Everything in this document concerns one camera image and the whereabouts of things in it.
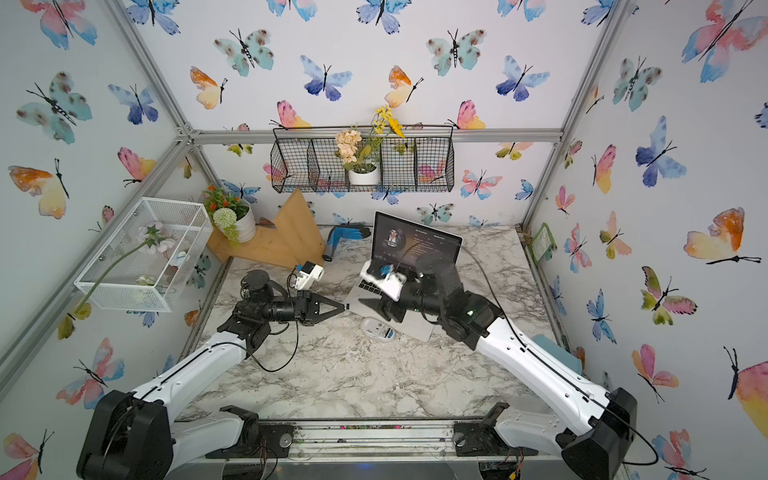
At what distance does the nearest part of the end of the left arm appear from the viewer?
0.66 meters

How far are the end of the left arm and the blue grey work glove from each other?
431 millimetres

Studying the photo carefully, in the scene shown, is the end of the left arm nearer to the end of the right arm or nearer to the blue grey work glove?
the end of the right arm

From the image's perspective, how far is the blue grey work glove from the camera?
1109 millimetres
